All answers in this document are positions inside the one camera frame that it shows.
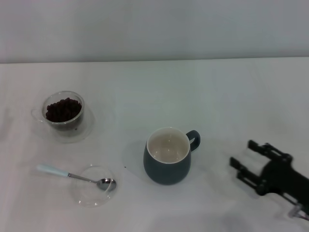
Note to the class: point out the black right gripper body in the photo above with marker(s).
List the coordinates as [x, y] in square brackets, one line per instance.
[285, 176]

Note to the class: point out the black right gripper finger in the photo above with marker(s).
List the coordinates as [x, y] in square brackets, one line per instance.
[265, 149]
[246, 172]

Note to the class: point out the dark green ceramic mug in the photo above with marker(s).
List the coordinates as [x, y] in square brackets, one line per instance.
[164, 171]

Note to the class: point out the clear double-walled glass cup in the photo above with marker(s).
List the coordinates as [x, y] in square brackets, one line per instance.
[63, 126]

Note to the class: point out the pile of coffee beans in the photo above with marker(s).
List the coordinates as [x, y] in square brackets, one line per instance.
[62, 111]

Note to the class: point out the small clear glass dish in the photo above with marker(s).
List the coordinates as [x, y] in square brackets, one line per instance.
[89, 196]

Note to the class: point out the clear glass saucer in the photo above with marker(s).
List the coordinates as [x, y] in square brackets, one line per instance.
[85, 133]

